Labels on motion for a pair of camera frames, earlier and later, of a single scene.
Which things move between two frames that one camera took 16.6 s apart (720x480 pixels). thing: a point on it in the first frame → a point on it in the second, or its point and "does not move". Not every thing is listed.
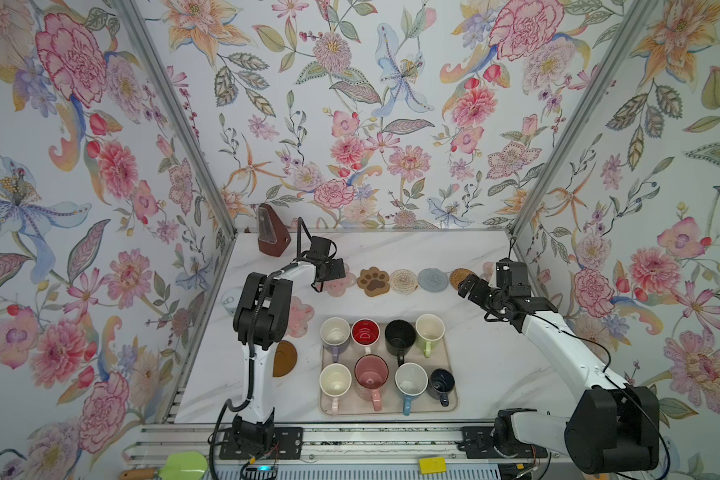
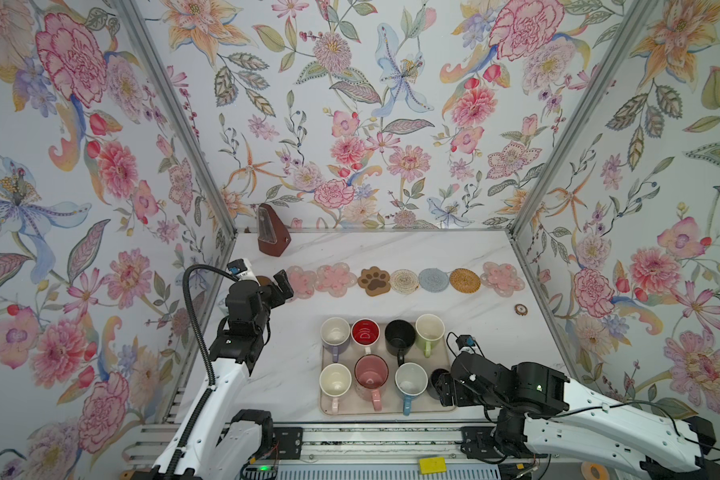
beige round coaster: x=403 y=281 does not move
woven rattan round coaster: x=457 y=275 does not move
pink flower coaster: x=299 y=316 → x=301 y=281
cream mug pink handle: x=335 y=381 does not move
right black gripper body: x=485 y=297 → x=458 y=398
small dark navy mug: x=441 y=381 does not move
